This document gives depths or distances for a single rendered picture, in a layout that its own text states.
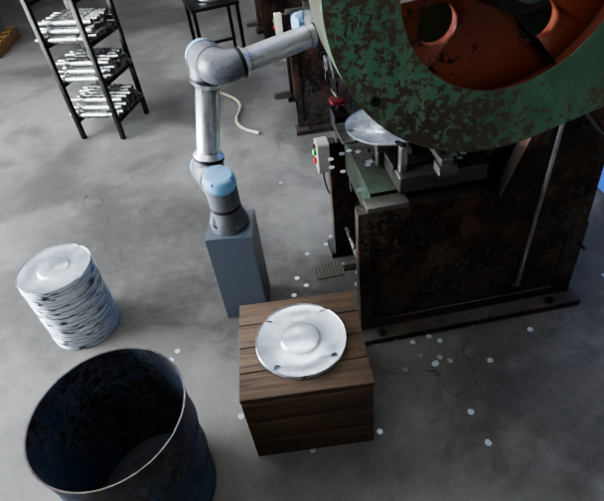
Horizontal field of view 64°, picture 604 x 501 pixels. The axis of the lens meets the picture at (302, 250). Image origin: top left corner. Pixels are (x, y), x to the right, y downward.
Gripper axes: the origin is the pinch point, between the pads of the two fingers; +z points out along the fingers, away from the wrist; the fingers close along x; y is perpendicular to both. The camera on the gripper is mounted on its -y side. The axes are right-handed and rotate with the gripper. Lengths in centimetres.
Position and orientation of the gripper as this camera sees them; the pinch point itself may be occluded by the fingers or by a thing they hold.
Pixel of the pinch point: (338, 94)
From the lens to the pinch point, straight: 202.7
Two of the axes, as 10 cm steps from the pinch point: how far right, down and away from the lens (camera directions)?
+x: -9.8, 1.8, -0.5
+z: 1.0, 7.4, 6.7
